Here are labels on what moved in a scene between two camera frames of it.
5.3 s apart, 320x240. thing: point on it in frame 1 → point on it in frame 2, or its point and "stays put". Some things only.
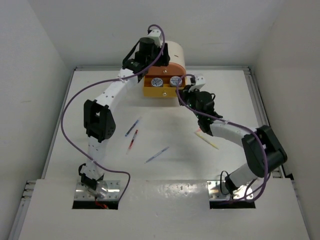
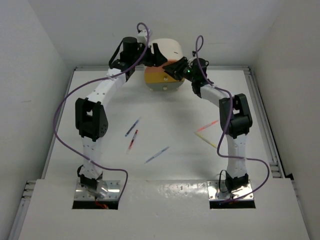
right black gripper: [184, 94] → [171, 69]
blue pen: [156, 154] stays put
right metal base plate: [243, 192] stays put
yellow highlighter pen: [203, 138] stays put
